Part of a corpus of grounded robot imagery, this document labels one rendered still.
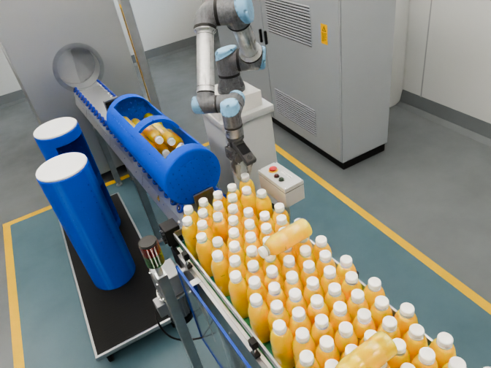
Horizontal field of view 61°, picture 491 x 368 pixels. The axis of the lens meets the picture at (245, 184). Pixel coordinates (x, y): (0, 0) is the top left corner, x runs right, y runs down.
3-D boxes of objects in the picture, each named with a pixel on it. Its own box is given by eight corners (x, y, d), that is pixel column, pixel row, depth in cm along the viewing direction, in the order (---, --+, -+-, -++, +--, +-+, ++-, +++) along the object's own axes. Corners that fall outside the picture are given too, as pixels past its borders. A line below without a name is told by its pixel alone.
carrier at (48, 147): (78, 241, 313) (114, 239, 309) (25, 142, 262) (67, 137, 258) (91, 216, 336) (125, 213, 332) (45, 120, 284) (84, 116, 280)
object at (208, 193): (215, 205, 198) (210, 185, 191) (218, 208, 196) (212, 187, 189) (197, 215, 195) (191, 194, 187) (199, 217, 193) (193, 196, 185)
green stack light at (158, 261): (160, 252, 145) (156, 242, 142) (168, 263, 140) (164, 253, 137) (143, 261, 142) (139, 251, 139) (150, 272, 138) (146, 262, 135)
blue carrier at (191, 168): (158, 123, 266) (139, 85, 248) (229, 182, 203) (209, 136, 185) (120, 146, 259) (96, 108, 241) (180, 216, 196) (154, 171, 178)
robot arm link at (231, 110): (240, 95, 165) (237, 105, 159) (244, 120, 172) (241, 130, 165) (221, 96, 167) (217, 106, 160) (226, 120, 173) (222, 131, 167)
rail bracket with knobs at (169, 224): (181, 231, 191) (176, 215, 185) (188, 240, 186) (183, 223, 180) (161, 242, 188) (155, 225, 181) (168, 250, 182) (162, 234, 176)
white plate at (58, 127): (25, 140, 261) (25, 142, 262) (66, 136, 257) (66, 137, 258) (44, 119, 283) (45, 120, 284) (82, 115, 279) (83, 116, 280)
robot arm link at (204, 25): (187, -6, 172) (188, 112, 172) (212, -9, 170) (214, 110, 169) (196, 6, 184) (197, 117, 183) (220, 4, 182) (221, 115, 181)
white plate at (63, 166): (95, 161, 226) (96, 163, 227) (74, 147, 244) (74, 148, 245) (47, 187, 213) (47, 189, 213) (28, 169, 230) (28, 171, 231)
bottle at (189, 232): (186, 253, 180) (176, 220, 169) (201, 245, 182) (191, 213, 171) (193, 262, 174) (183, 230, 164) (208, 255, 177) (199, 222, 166)
